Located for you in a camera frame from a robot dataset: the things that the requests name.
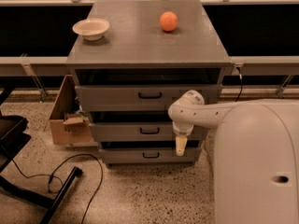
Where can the cardboard box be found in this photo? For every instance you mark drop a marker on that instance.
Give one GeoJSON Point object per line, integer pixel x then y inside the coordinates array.
{"type": "Point", "coordinates": [67, 125]}

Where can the black chair base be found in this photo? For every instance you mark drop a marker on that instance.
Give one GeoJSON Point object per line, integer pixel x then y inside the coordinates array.
{"type": "Point", "coordinates": [40, 166]}

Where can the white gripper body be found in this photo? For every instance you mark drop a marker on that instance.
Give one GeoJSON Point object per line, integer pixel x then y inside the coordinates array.
{"type": "Point", "coordinates": [181, 131]}

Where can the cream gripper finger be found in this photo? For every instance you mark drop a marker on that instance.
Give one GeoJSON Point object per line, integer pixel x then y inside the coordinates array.
{"type": "Point", "coordinates": [181, 142]}

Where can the grey bottom drawer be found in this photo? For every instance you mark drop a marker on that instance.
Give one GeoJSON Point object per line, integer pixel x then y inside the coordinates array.
{"type": "Point", "coordinates": [154, 155]}

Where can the white paper bowl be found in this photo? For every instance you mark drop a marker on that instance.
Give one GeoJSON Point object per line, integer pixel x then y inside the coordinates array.
{"type": "Point", "coordinates": [91, 29]}

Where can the grey drawer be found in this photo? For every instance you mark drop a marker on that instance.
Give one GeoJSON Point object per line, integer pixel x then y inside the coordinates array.
{"type": "Point", "coordinates": [154, 155]}
{"type": "Point", "coordinates": [139, 97]}
{"type": "Point", "coordinates": [132, 131]}

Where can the grey top drawer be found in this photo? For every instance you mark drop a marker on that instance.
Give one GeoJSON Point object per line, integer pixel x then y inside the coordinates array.
{"type": "Point", "coordinates": [139, 97]}

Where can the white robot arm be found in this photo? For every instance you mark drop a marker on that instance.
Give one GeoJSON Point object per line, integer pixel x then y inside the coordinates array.
{"type": "Point", "coordinates": [256, 156]}

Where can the grey metal railing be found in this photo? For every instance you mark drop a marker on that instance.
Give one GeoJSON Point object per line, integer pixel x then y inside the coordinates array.
{"type": "Point", "coordinates": [34, 61]}

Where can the grey drawer cabinet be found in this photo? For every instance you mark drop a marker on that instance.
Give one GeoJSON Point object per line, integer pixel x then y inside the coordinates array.
{"type": "Point", "coordinates": [137, 51]}

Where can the orange ball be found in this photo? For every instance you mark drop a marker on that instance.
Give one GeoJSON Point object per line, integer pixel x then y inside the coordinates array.
{"type": "Point", "coordinates": [169, 21]}

